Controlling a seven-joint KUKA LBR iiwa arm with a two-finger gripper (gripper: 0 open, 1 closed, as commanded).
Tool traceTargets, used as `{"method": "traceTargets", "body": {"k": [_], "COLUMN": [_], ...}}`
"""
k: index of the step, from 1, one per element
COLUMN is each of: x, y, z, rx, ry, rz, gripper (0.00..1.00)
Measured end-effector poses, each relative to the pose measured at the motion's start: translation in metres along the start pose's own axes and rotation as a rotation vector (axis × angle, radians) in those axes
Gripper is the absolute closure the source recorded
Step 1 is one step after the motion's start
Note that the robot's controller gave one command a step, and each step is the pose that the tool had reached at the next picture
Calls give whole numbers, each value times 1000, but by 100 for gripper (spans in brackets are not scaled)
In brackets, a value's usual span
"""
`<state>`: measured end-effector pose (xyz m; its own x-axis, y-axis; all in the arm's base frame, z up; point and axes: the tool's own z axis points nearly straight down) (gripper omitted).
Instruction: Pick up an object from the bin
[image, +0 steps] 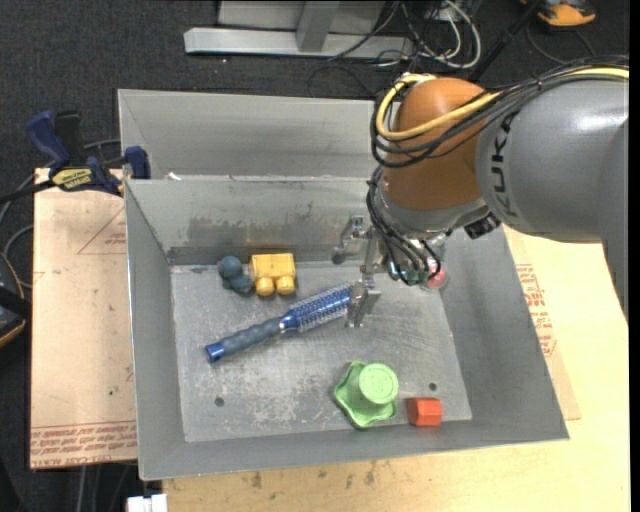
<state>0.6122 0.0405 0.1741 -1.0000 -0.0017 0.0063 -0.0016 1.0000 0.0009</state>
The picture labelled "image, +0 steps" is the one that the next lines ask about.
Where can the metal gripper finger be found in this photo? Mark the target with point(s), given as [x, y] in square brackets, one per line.
[357, 227]
[362, 302]

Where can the blue hairbrush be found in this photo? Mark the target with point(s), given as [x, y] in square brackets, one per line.
[300, 317]

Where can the green plastic cup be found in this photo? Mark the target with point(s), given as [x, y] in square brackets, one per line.
[372, 392]

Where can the yellow toy block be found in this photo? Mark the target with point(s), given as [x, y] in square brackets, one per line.
[272, 270]

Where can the grey metal bin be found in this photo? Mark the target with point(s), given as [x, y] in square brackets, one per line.
[300, 390]

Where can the red-orange small block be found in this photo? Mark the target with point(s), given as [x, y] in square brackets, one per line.
[425, 412]

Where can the dark blue toy figure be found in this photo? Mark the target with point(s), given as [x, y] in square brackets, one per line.
[232, 272]

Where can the brown cardboard board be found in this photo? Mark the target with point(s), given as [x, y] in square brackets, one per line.
[80, 310]

